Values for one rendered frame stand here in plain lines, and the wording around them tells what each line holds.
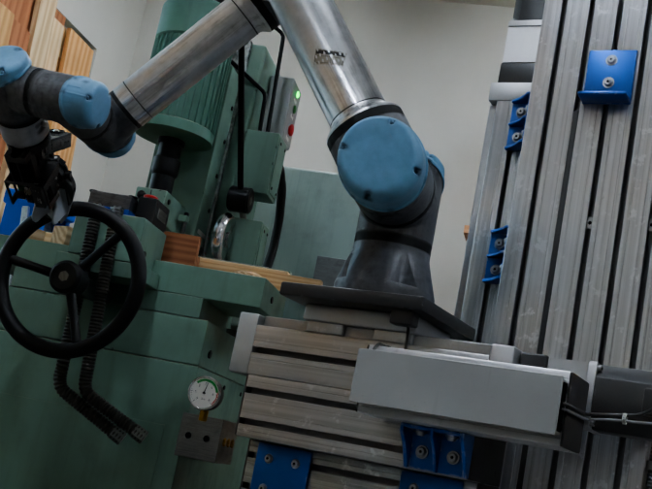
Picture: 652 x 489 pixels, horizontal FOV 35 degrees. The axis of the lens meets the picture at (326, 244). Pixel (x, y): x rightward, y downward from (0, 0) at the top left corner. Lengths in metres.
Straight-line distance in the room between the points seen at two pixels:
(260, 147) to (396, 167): 1.09
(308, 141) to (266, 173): 2.28
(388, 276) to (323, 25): 0.36
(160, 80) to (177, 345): 0.57
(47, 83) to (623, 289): 0.90
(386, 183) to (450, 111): 3.27
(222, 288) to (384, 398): 0.78
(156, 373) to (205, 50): 0.66
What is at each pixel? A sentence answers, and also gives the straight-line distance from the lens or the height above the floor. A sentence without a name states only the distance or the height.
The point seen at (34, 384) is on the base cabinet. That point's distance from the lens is 2.10.
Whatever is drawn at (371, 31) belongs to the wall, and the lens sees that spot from 4.82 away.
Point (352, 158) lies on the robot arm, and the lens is 1.37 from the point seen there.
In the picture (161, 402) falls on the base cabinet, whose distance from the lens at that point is 2.00.
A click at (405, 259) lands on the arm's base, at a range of 1.48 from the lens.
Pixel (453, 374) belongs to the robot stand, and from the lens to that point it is 1.26.
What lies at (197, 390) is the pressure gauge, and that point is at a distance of 1.92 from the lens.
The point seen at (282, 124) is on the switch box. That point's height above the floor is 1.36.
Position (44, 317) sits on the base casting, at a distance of 2.11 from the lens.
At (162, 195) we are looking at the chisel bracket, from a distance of 2.21.
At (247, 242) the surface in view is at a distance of 2.34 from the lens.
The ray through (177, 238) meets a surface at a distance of 2.12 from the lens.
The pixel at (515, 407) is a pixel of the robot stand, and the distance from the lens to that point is 1.23.
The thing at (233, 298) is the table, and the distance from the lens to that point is 1.99.
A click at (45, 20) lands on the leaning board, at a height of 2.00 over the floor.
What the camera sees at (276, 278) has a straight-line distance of 2.14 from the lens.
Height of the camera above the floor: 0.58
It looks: 12 degrees up
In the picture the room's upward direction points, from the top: 11 degrees clockwise
